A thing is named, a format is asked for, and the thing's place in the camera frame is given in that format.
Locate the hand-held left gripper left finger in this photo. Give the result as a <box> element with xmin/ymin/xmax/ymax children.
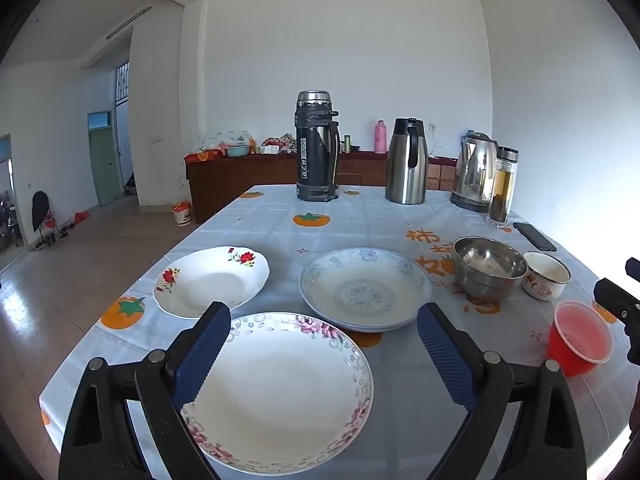
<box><xmin>59</xmin><ymin>301</ymin><xmax>232</xmax><ymax>480</ymax></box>

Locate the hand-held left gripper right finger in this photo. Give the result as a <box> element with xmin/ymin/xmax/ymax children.
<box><xmin>416</xmin><ymin>302</ymin><xmax>587</xmax><ymax>480</ymax></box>

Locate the white plate with red roses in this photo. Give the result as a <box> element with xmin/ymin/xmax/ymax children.
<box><xmin>152</xmin><ymin>246</ymin><xmax>271</xmax><ymax>320</ymax></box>

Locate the white enamel cup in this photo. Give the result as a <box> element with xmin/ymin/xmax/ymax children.
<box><xmin>521</xmin><ymin>251</ymin><xmax>572</xmax><ymax>302</ymax></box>

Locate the white plate pink floral rim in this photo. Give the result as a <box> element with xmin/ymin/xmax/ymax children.
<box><xmin>181</xmin><ymin>312</ymin><xmax>375</xmax><ymax>477</ymax></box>

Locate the stainless steel bowl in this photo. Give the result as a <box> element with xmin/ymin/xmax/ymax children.
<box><xmin>452</xmin><ymin>236</ymin><xmax>529</xmax><ymax>303</ymax></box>

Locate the white plate with blue pattern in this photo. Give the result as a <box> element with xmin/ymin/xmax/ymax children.
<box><xmin>299</xmin><ymin>247</ymin><xmax>435</xmax><ymax>333</ymax></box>

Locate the black smartphone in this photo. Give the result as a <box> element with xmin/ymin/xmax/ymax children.
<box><xmin>513</xmin><ymin>222</ymin><xmax>558</xmax><ymax>253</ymax></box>

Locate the white persimmon print tablecloth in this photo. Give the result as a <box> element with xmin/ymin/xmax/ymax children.
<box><xmin>39</xmin><ymin>184</ymin><xmax>640</xmax><ymax>480</ymax></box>

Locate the glass tea bottle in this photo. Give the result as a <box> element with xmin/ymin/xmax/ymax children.
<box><xmin>486</xmin><ymin>147</ymin><xmax>519</xmax><ymax>229</ymax></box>

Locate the brown wooden sideboard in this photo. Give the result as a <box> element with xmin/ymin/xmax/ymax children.
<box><xmin>184</xmin><ymin>149</ymin><xmax>466</xmax><ymax>225</ymax></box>

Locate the stainless steel electric kettle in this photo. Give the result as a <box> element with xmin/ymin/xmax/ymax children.
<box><xmin>449</xmin><ymin>131</ymin><xmax>499</xmax><ymax>213</ymax></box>

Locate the stainless steel carafe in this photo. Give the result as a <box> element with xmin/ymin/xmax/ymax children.
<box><xmin>385</xmin><ymin>118</ymin><xmax>430</xmax><ymax>205</ymax></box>

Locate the green door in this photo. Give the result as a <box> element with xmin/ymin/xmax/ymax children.
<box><xmin>88</xmin><ymin>111</ymin><xmax>122</xmax><ymax>207</ymax></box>

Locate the white printed plastic bag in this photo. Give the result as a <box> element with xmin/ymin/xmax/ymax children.
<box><xmin>190</xmin><ymin>130</ymin><xmax>255</xmax><ymax>155</ymax></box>

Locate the black steel thermos flask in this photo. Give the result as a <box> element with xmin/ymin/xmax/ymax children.
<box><xmin>295</xmin><ymin>90</ymin><xmax>341</xmax><ymax>204</ymax></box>

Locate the colourful cloth pile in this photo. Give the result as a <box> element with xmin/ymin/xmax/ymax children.
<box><xmin>263</xmin><ymin>133</ymin><xmax>297</xmax><ymax>153</ymax></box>

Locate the fluorescent ceiling tube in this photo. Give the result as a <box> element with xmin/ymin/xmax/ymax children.
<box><xmin>106</xmin><ymin>6</ymin><xmax>152</xmax><ymax>40</ymax></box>

